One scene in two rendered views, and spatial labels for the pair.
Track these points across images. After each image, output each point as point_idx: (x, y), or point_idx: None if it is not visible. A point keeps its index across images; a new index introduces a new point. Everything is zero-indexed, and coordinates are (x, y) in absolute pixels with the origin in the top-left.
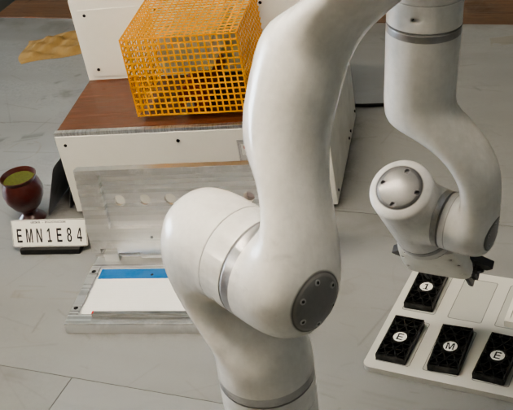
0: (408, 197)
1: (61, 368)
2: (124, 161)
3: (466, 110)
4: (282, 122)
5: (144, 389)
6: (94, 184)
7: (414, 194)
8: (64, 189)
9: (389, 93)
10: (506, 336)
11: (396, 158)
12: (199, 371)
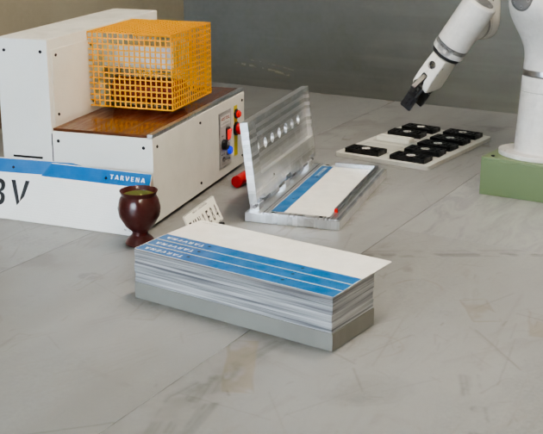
0: (489, 3)
1: (383, 232)
2: (179, 153)
3: None
4: None
5: (421, 212)
6: (254, 132)
7: (488, 1)
8: (108, 226)
9: None
10: (421, 140)
11: None
12: (408, 200)
